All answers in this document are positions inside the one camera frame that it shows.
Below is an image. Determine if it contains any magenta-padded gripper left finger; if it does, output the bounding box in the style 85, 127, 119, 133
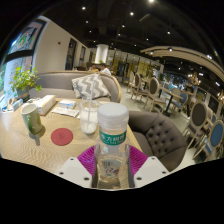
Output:
56, 145, 98, 189

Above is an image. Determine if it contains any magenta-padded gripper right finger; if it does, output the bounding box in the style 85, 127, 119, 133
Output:
128, 145, 170, 189

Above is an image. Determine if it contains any clear water bottle white cap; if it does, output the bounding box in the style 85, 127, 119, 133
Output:
92, 102, 131, 190

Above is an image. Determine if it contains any grey tufted armchair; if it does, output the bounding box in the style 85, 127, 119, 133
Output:
128, 110, 188, 173

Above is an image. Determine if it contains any flat round red coaster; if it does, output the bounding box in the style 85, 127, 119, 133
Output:
50, 127, 74, 147

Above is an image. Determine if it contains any white printed paper sheet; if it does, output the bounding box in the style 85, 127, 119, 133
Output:
51, 106, 80, 119

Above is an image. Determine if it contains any small blue white card box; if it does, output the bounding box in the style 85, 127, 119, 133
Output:
58, 99, 78, 110

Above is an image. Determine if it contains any group of wooden dining chairs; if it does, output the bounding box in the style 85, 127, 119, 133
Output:
124, 69, 224, 161

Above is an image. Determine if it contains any thick white menu book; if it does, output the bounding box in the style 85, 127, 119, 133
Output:
34, 94, 57, 116

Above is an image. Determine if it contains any grey white chevron pillow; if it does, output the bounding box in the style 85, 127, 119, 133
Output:
71, 73, 112, 100

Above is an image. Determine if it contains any light blue tissue box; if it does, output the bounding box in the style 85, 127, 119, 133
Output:
11, 98, 24, 112

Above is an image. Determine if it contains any green potted plant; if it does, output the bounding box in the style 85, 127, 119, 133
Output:
9, 65, 43, 102

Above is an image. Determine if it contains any person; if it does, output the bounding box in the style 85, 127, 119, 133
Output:
98, 62, 112, 76

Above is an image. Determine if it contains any white round column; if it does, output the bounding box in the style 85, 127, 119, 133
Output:
94, 43, 109, 65

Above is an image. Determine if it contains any dark-framed window with drawings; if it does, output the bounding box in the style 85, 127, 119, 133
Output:
0, 18, 48, 101

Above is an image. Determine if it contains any group of ceiling lights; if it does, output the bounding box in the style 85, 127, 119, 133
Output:
79, 0, 223, 88

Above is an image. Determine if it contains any white mug green handle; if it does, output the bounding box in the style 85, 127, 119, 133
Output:
20, 103, 44, 136

